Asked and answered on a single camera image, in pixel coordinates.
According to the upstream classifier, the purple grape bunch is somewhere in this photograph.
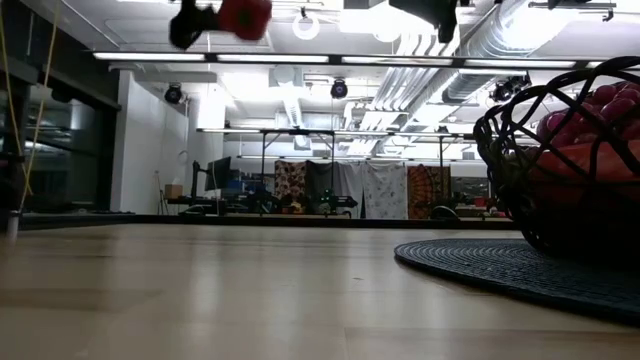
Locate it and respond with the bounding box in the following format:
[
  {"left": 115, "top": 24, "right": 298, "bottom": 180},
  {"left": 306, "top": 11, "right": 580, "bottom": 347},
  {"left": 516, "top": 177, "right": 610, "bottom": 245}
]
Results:
[{"left": 535, "top": 82, "right": 640, "bottom": 147}]

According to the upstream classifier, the long ceiling light bar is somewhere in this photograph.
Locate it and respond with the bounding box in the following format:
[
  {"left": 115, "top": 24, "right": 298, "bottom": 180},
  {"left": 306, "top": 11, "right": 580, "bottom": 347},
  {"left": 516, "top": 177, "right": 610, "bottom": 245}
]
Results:
[{"left": 91, "top": 49, "right": 616, "bottom": 70}]

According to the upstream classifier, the silver air duct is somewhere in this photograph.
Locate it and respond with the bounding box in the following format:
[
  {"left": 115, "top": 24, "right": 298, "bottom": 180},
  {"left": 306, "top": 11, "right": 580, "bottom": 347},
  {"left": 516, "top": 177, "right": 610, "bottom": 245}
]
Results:
[{"left": 442, "top": 0, "right": 571, "bottom": 104}]

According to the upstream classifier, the white ring light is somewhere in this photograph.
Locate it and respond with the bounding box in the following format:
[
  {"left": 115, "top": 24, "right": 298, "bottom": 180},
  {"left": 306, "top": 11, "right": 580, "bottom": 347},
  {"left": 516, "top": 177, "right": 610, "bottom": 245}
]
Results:
[{"left": 291, "top": 13, "right": 321, "bottom": 42}]

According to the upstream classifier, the black ceiling fixture bar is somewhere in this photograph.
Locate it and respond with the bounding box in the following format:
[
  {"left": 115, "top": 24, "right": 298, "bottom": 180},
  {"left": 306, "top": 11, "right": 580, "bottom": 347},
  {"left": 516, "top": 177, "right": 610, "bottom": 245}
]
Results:
[{"left": 528, "top": 1, "right": 617, "bottom": 22}]

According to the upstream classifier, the light grey hanging cloth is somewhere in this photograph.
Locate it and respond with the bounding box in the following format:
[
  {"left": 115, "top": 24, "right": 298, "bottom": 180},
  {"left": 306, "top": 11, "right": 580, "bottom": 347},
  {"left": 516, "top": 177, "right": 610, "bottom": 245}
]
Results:
[{"left": 333, "top": 162, "right": 365, "bottom": 219}]

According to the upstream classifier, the black rack frame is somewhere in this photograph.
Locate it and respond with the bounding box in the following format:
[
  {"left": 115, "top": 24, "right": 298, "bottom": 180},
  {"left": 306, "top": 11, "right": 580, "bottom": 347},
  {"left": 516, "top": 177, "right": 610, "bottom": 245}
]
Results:
[{"left": 195, "top": 127, "right": 489, "bottom": 217}]

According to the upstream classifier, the yellow hanging cord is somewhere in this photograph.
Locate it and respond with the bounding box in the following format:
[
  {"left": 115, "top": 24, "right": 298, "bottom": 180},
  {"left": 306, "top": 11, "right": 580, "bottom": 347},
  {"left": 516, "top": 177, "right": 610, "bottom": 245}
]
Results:
[{"left": 0, "top": 0, "right": 62, "bottom": 211}]

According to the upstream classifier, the distant robot with green light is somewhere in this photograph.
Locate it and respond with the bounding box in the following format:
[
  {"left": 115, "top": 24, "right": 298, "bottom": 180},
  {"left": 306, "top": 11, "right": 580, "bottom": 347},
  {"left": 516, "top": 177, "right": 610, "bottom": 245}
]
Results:
[{"left": 314, "top": 188, "right": 359, "bottom": 217}]

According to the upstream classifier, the dark round woven placemat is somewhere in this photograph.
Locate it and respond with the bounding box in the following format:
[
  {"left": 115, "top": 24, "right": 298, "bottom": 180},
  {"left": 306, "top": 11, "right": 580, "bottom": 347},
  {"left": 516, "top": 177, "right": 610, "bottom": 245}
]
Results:
[{"left": 393, "top": 238, "right": 640, "bottom": 326}]

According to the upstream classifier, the orange mandala hanging cloth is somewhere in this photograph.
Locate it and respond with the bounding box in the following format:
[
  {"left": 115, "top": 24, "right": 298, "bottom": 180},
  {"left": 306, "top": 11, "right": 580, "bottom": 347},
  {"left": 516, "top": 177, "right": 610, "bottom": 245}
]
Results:
[{"left": 407, "top": 164, "right": 452, "bottom": 220}]

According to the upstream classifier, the pink dragon fruit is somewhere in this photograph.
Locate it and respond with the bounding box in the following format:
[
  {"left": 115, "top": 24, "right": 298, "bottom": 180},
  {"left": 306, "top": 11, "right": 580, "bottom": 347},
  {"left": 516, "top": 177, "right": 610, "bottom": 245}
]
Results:
[{"left": 527, "top": 142, "right": 640, "bottom": 201}]

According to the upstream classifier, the dark wicker basket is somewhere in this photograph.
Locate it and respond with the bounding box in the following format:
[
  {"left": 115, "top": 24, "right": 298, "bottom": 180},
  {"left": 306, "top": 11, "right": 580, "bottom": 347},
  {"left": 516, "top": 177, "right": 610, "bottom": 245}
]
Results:
[{"left": 472, "top": 55, "right": 640, "bottom": 261}]

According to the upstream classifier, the brown patterned hanging cloth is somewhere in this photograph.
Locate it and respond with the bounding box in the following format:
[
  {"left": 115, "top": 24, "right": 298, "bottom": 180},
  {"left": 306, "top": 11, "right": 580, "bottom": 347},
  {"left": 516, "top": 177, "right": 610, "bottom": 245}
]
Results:
[{"left": 273, "top": 159, "right": 307, "bottom": 214}]

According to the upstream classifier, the white cylinder post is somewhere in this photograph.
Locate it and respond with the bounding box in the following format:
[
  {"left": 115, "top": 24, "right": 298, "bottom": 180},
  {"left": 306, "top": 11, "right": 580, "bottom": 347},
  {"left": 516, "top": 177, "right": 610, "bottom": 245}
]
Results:
[{"left": 5, "top": 209, "right": 21, "bottom": 239}]

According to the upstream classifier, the white floral hanging cloth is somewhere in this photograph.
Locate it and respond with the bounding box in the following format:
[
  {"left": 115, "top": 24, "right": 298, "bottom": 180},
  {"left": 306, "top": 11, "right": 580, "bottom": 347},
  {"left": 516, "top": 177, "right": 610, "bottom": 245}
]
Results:
[{"left": 360, "top": 162, "right": 409, "bottom": 220}]

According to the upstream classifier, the black computer monitor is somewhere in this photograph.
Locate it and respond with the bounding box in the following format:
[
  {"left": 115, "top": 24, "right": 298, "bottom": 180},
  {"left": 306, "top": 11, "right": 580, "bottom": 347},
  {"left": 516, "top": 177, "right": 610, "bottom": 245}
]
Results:
[{"left": 203, "top": 155, "right": 233, "bottom": 192}]

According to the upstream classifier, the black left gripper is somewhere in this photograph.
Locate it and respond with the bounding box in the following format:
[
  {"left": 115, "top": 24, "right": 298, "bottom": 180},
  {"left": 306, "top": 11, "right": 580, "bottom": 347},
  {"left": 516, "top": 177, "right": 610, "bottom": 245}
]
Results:
[{"left": 168, "top": 0, "right": 221, "bottom": 50}]

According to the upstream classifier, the red bell pepper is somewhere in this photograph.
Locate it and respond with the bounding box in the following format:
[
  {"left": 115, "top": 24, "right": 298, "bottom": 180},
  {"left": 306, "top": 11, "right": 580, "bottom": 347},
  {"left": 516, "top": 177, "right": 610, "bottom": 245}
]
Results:
[{"left": 218, "top": 0, "right": 274, "bottom": 42}]

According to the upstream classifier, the dark grey hanging cloth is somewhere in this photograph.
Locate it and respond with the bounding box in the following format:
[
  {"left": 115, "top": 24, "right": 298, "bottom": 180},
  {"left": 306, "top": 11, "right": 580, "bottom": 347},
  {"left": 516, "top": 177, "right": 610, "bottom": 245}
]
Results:
[{"left": 304, "top": 160, "right": 336, "bottom": 214}]

